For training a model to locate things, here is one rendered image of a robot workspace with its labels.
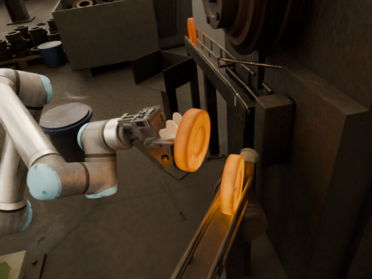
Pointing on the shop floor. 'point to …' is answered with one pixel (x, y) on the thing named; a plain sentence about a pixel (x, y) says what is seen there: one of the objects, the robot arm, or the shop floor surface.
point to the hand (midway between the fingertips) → (192, 133)
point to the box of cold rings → (105, 31)
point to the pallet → (27, 45)
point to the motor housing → (250, 226)
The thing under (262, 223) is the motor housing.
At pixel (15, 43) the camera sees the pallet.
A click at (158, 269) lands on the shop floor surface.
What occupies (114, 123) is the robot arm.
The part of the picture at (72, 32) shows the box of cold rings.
